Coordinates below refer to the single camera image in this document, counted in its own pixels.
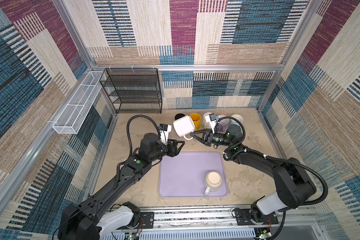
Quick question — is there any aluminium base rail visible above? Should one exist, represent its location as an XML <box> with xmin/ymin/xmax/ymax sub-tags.
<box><xmin>62</xmin><ymin>205</ymin><xmax>331</xmax><ymax>240</ymax></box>

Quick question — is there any yellow ceramic mug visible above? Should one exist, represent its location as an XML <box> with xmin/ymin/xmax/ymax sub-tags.
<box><xmin>190</xmin><ymin>113</ymin><xmax>202</xmax><ymax>131</ymax></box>

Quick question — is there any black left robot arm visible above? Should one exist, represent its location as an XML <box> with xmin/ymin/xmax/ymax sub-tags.
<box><xmin>52</xmin><ymin>115</ymin><xmax>185</xmax><ymax>240</ymax></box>

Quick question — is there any lavender silicone mat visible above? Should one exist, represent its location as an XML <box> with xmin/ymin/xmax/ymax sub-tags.
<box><xmin>159</xmin><ymin>152</ymin><xmax>228</xmax><ymax>198</ymax></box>

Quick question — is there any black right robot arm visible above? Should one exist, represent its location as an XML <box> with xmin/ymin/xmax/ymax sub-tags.
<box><xmin>191</xmin><ymin>114</ymin><xmax>329</xmax><ymax>225</ymax></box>

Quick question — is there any light blue ceramic mug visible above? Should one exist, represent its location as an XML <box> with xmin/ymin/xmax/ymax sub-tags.
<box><xmin>230</xmin><ymin>114</ymin><xmax>244</xmax><ymax>126</ymax></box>

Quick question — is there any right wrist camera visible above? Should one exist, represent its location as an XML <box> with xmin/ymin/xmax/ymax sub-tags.
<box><xmin>210</xmin><ymin>113</ymin><xmax>217</xmax><ymax>134</ymax></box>

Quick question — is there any white upside-down mug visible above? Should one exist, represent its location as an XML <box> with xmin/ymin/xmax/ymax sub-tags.
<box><xmin>173</xmin><ymin>115</ymin><xmax>196</xmax><ymax>141</ymax></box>

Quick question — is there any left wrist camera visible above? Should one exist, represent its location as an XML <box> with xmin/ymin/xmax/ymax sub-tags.
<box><xmin>158</xmin><ymin>124</ymin><xmax>172</xmax><ymax>145</ymax></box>

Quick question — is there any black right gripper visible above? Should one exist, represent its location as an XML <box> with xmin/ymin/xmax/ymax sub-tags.
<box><xmin>190</xmin><ymin>128</ymin><xmax>232</xmax><ymax>147</ymax></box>

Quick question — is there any black ceramic mug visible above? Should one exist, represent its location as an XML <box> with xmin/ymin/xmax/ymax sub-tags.
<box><xmin>175</xmin><ymin>113</ymin><xmax>185</xmax><ymax>120</ymax></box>

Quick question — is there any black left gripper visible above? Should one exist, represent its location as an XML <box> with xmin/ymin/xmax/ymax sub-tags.
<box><xmin>147</xmin><ymin>138</ymin><xmax>184</xmax><ymax>164</ymax></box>

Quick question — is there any white wire wall basket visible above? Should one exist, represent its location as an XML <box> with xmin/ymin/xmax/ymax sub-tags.
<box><xmin>53</xmin><ymin>71</ymin><xmax>103</xmax><ymax>135</ymax></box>

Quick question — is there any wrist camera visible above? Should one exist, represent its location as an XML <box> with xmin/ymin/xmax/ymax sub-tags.
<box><xmin>158</xmin><ymin>124</ymin><xmax>172</xmax><ymax>145</ymax></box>
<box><xmin>210</xmin><ymin>113</ymin><xmax>217</xmax><ymax>134</ymax></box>

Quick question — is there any lavender ceramic mug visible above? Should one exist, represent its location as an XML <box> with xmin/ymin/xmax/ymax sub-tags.
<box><xmin>218</xmin><ymin>115</ymin><xmax>230</xmax><ymax>134</ymax></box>

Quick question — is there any black mesh wire shelf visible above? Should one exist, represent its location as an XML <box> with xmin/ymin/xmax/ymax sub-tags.
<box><xmin>100</xmin><ymin>68</ymin><xmax>163</xmax><ymax>114</ymax></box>

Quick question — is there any white faceted ceramic mug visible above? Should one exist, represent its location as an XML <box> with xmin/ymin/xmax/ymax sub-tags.
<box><xmin>203</xmin><ymin>112</ymin><xmax>212</xmax><ymax>129</ymax></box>

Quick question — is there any cream upside-down mug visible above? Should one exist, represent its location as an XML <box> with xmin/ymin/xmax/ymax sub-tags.
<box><xmin>204</xmin><ymin>171</ymin><xmax>223</xmax><ymax>197</ymax></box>

